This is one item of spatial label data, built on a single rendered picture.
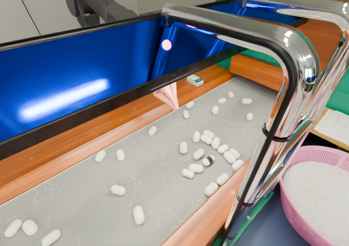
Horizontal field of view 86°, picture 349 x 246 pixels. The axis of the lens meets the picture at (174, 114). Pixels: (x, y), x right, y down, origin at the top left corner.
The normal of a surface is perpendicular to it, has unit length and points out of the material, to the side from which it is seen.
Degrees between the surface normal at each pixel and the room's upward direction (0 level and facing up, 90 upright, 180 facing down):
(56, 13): 90
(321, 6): 64
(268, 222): 0
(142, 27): 58
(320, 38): 90
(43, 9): 90
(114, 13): 21
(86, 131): 0
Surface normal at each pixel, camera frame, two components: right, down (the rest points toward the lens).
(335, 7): -0.69, 0.05
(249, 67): -0.76, 0.43
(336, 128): -0.01, -0.77
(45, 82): 0.55, 0.00
